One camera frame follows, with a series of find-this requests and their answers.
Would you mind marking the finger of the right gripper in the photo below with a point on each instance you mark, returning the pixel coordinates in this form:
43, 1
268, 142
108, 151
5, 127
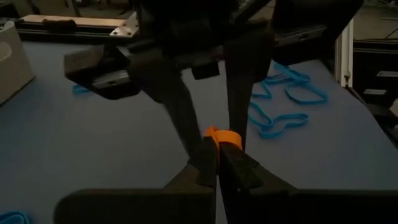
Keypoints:
174, 102
245, 71

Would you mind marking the orange rubber band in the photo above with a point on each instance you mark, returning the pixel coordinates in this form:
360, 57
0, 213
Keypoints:
228, 137

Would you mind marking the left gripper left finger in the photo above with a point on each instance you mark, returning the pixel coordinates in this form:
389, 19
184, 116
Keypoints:
140, 208

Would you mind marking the white bracket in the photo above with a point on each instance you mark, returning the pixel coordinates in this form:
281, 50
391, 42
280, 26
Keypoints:
344, 53

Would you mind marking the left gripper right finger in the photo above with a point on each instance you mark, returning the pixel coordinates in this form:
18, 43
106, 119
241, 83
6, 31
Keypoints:
280, 208

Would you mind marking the blue table mat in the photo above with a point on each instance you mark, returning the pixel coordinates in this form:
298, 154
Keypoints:
93, 140

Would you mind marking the white plastic basket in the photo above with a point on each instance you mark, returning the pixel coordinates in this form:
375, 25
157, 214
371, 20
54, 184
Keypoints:
12, 59

